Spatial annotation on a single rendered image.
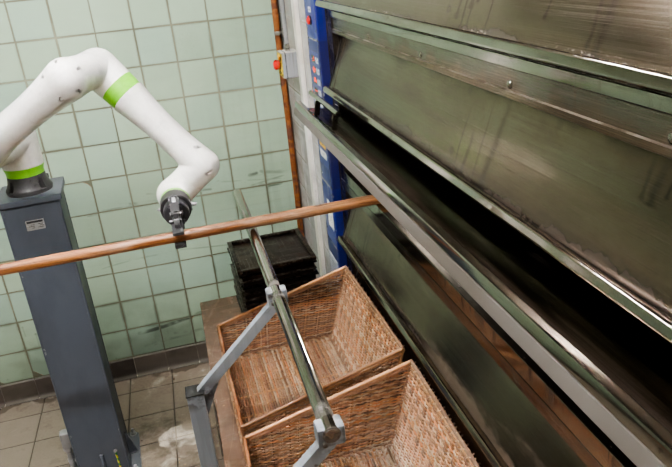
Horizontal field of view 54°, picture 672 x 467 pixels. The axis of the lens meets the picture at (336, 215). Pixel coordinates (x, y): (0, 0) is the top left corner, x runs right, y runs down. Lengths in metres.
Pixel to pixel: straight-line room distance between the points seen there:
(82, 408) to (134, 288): 0.74
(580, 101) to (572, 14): 0.11
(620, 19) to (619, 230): 0.25
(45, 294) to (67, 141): 0.79
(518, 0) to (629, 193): 0.33
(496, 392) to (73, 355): 1.68
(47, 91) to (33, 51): 0.96
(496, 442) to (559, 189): 0.59
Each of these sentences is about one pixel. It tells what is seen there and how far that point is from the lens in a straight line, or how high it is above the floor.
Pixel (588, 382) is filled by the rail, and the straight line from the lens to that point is 0.76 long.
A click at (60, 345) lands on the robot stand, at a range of 2.60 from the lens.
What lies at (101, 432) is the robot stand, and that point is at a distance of 2.81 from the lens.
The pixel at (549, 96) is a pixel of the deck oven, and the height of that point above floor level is 1.65.
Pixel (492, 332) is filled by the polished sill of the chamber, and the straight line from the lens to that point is 1.30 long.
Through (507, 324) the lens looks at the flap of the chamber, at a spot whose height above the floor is 1.41.
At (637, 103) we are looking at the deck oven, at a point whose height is 1.68.
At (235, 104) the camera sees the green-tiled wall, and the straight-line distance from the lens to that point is 2.99.
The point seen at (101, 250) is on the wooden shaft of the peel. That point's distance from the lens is 1.82.
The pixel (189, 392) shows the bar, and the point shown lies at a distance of 1.60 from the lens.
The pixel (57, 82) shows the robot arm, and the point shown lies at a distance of 1.99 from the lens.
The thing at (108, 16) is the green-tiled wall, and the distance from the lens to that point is 2.93.
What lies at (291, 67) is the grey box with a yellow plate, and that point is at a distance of 2.64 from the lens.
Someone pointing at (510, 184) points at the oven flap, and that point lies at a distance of 1.09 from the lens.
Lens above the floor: 1.88
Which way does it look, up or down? 22 degrees down
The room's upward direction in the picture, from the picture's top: 5 degrees counter-clockwise
